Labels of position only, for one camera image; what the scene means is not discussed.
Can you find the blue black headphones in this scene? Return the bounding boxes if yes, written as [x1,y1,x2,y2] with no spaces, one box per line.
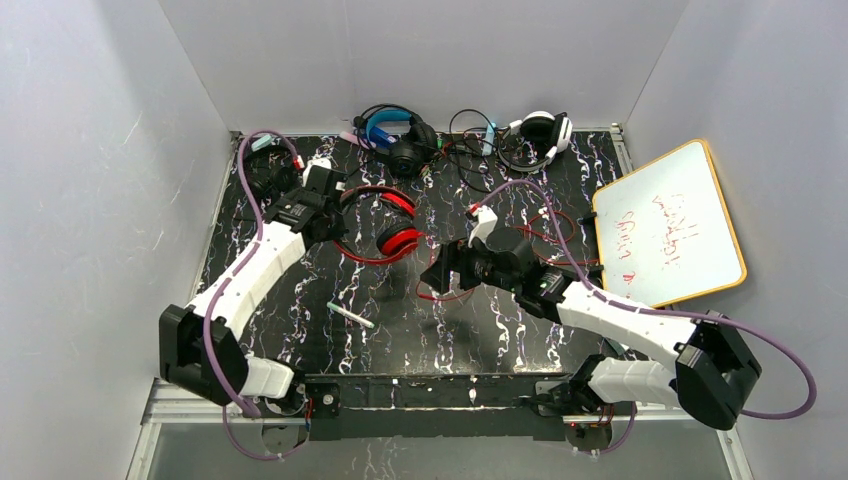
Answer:
[353,103,440,178]

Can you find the yellow framed whiteboard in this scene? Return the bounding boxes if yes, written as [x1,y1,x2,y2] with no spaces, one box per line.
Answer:
[592,139,748,307]

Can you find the light blue marker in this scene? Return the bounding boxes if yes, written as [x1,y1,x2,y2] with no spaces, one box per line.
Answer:
[480,122,497,157]

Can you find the pink marker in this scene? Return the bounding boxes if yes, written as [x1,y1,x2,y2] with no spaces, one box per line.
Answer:
[339,131,372,150]

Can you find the black cable on table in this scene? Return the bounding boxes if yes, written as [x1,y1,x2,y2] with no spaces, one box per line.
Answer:
[447,108,518,196]

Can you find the white headphones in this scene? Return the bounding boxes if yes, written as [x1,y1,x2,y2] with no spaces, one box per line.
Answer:
[494,110,573,174]

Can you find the mint eraser block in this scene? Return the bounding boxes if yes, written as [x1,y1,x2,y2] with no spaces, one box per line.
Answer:
[251,134,274,152]

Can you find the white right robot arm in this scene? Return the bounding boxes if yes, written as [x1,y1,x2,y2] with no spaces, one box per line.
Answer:
[420,207,762,430]

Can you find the red headphones with cable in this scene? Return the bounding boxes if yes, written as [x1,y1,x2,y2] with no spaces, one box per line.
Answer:
[336,185,577,301]

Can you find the white green marker pen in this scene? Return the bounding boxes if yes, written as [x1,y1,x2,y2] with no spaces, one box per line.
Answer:
[327,302,375,329]

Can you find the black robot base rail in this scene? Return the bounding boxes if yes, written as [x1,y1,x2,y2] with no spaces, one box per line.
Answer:
[305,373,606,441]

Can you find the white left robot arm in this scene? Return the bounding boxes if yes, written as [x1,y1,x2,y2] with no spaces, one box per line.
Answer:
[159,158,346,416]

